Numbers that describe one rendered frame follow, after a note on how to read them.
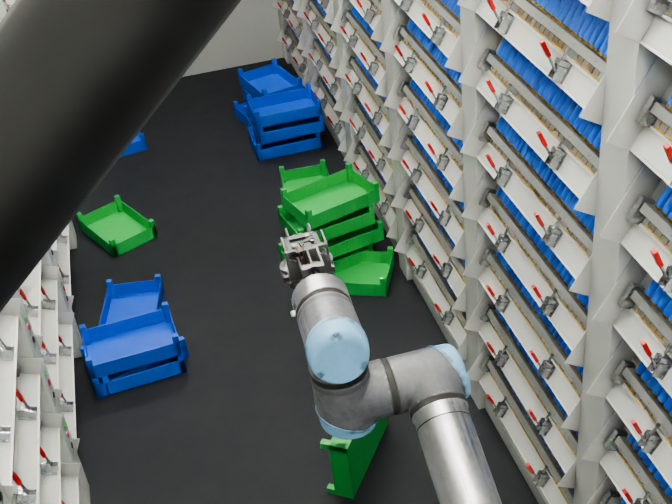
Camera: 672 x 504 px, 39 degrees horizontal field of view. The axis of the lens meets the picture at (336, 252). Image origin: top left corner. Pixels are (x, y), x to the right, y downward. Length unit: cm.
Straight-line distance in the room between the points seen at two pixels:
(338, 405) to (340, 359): 10
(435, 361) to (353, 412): 15
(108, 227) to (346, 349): 275
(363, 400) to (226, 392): 167
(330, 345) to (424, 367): 18
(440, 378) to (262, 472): 144
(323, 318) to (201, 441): 162
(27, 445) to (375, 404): 109
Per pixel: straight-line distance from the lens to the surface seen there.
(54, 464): 251
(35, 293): 279
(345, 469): 263
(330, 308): 138
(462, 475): 139
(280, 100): 440
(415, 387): 144
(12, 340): 232
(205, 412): 303
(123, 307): 354
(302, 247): 151
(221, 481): 282
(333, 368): 137
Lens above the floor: 207
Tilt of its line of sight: 35 degrees down
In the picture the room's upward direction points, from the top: 7 degrees counter-clockwise
